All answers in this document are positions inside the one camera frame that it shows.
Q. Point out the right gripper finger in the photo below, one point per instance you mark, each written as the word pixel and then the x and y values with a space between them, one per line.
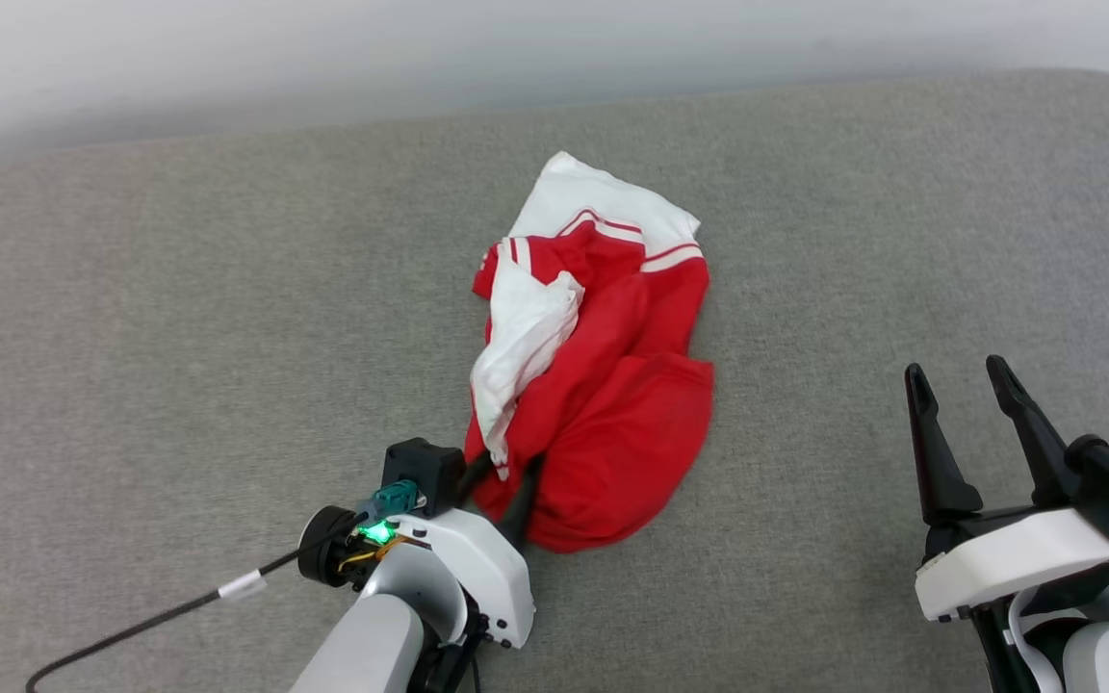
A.
pixel 1036 443
pixel 938 462

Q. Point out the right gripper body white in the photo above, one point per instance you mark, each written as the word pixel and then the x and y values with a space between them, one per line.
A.
pixel 1017 563

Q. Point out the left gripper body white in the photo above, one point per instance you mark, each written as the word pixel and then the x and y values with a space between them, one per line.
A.
pixel 482 573

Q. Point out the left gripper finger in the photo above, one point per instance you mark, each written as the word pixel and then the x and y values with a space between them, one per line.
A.
pixel 519 510
pixel 477 474

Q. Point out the red and white jersey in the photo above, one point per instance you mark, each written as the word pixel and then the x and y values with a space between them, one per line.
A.
pixel 612 423

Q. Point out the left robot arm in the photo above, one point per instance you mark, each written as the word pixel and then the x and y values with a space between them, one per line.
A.
pixel 372 645

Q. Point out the grey fabric sofa seat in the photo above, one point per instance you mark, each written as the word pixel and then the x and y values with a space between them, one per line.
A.
pixel 131 337

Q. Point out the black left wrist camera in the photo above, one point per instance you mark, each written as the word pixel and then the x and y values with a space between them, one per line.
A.
pixel 420 472

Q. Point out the teal left camera connector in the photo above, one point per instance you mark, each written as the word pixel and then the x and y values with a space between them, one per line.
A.
pixel 393 499

